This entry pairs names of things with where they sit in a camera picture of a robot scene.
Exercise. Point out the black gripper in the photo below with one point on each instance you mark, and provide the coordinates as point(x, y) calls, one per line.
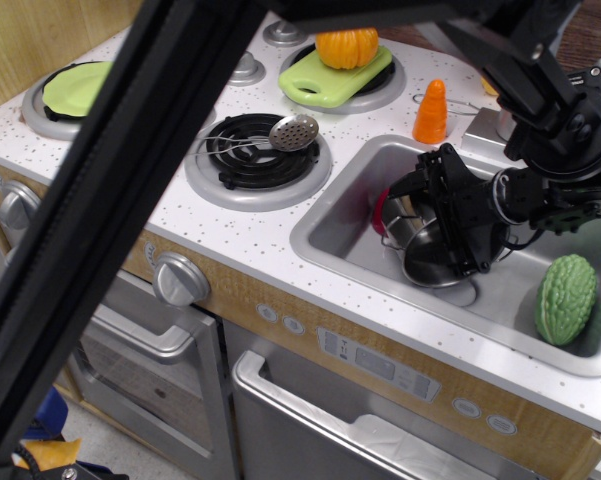
point(472, 233)

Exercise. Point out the back right stove burner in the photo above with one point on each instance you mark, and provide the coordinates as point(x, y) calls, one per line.
point(381, 91)

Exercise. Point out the orange toy pumpkin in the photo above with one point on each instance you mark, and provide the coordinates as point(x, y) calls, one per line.
point(347, 49)

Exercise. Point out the front right black burner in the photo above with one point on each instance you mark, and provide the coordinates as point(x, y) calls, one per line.
point(228, 169)

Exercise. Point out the stainless steel pot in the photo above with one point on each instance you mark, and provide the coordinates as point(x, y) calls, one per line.
point(412, 229)

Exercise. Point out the stove burner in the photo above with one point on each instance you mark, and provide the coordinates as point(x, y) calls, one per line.
point(33, 113)
point(381, 91)

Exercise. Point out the metal slotted skimmer spoon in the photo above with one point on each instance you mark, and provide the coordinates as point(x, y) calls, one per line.
point(290, 134)

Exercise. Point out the toy dishwasher door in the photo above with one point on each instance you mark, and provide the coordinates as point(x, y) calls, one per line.
point(298, 420)

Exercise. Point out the green toy plate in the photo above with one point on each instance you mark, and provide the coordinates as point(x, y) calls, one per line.
point(70, 93)

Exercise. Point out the grey oven dial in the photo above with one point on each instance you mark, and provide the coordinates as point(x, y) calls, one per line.
point(178, 282)
point(18, 206)

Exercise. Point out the yellow toy bell pepper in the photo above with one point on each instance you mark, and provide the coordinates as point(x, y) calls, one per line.
point(488, 88)

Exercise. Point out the grey oven dial left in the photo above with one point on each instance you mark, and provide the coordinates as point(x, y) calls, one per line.
point(18, 206)

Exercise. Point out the grey oven dial right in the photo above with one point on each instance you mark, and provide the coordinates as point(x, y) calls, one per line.
point(178, 282)

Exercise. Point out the orange toy carrot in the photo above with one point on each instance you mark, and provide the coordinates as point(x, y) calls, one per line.
point(430, 126)

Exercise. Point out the grey stove knob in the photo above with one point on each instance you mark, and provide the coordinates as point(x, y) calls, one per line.
point(247, 72)
point(283, 34)

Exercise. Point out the front left stove burner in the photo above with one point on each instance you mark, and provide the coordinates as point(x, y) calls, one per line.
point(33, 113)

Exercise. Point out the blue clamp tool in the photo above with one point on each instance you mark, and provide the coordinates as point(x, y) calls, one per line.
point(50, 418)

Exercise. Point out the toy oven door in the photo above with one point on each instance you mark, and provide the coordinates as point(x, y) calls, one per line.
point(157, 372)

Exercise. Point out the red toy vegetable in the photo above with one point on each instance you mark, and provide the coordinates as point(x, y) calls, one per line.
point(376, 220)

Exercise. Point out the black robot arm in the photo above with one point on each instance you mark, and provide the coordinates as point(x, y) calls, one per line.
point(169, 73)

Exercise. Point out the green cutting board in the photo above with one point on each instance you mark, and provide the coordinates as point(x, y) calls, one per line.
point(312, 83)

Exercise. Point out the green bitter gourd toy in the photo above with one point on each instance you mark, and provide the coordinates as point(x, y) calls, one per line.
point(565, 299)

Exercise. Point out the grey toy faucet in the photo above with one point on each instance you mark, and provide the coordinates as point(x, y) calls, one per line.
point(488, 133)

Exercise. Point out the grey toy sink basin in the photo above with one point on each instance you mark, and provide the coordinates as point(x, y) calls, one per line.
point(337, 234)

